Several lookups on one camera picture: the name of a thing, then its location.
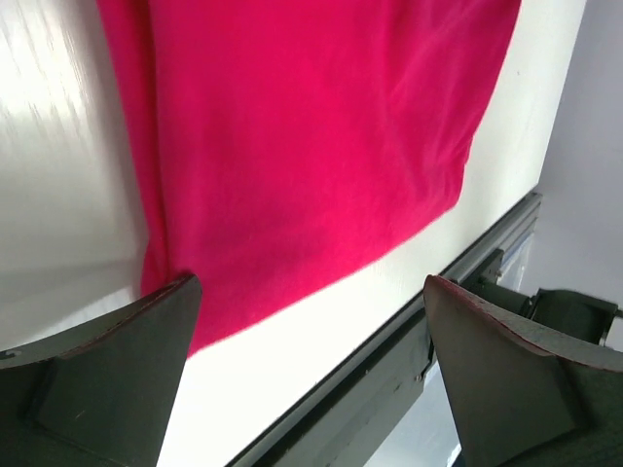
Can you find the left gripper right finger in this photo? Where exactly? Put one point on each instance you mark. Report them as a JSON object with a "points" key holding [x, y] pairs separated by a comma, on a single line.
{"points": [[523, 394]]}

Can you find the magenta t shirt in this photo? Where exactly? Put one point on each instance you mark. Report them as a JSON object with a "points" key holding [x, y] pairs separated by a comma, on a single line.
{"points": [[280, 146]]}

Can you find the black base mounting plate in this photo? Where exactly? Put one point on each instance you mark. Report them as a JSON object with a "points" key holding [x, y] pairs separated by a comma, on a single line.
{"points": [[344, 418]]}

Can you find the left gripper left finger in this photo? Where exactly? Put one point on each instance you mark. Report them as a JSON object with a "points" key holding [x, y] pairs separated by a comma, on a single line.
{"points": [[100, 393]]}

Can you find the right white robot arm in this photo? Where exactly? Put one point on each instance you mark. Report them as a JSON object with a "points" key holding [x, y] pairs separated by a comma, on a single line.
{"points": [[581, 316]]}

